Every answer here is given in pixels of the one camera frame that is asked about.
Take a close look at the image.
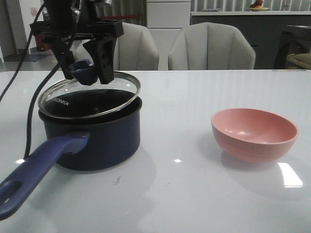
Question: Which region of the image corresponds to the fruit plate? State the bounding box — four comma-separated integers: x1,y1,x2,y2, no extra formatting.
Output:
246,0,270,12

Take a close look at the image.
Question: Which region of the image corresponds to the pink bowl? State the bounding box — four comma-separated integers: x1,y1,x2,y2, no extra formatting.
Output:
211,108,298,163

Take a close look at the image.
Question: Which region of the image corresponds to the dark blue saucepan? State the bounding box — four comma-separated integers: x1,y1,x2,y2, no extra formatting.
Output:
0,97,142,220

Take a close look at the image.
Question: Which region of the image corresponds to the white refrigerator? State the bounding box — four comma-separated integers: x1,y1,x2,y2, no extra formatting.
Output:
147,0,191,49

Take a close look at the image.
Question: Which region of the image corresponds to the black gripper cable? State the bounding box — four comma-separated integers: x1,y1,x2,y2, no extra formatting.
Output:
0,4,78,160

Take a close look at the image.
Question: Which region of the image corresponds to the red barrier tape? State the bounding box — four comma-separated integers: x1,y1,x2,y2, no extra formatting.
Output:
103,14,140,20

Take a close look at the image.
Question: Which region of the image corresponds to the beige chair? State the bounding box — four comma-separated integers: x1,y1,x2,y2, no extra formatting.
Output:
74,22,160,72
168,22,256,70

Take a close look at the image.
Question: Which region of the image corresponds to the glass pot lid blue knob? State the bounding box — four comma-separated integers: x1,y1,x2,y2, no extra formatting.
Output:
38,60,141,120

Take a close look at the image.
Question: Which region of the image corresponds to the red trash bin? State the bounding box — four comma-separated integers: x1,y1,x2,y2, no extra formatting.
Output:
35,34,51,51

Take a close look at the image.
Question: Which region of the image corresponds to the left beige chair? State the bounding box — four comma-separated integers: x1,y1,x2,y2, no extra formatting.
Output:
74,22,160,72

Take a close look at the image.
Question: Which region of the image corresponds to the dark kitchen counter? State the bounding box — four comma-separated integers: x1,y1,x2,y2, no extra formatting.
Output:
190,11,311,69

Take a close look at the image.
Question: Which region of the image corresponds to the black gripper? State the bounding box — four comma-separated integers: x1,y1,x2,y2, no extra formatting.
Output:
30,0,123,84

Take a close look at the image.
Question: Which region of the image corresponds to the right beige chair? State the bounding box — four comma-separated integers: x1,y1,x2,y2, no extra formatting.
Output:
168,22,256,70

